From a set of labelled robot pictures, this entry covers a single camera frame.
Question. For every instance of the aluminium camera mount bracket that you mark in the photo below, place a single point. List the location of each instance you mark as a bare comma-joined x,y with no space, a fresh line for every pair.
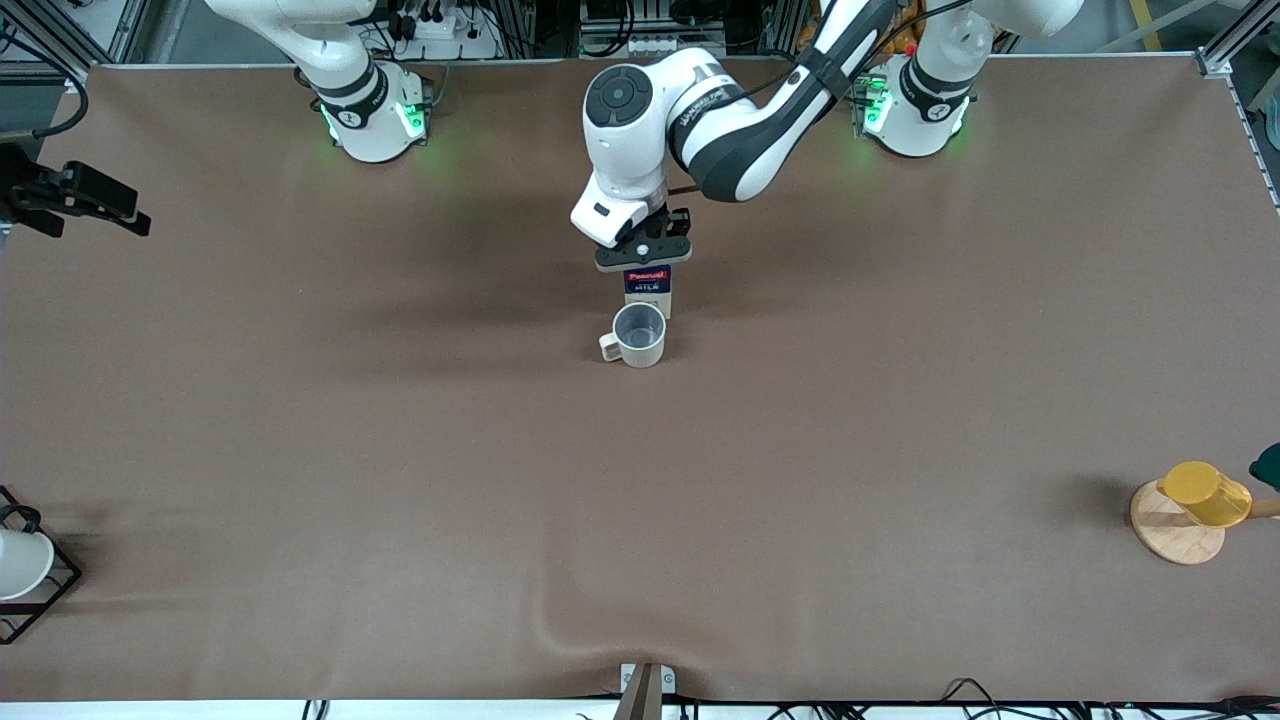
648,685

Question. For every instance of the blue milk carton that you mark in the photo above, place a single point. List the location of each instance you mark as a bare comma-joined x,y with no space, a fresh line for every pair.
648,285

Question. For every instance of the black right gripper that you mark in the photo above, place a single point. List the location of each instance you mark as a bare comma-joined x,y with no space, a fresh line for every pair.
42,190

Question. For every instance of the white power strip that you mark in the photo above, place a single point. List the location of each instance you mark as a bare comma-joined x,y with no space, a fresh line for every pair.
450,40

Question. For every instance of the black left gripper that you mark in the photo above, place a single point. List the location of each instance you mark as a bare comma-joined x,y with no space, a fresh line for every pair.
676,221

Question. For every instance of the aluminium frame post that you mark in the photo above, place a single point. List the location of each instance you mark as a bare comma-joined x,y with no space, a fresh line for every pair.
60,30
1235,45

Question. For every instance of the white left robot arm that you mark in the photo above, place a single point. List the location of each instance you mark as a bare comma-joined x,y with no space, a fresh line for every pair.
740,140

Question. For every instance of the dark green object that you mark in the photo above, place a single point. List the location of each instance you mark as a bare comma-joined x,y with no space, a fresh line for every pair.
1268,467

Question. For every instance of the cream ribbed mug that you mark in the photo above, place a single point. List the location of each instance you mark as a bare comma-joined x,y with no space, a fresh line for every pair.
640,335

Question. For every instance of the yellow cup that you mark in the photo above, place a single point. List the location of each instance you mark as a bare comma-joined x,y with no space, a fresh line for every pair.
1205,492

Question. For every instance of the round wooden mug stand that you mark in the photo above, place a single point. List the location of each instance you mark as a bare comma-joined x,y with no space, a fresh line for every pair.
1170,535

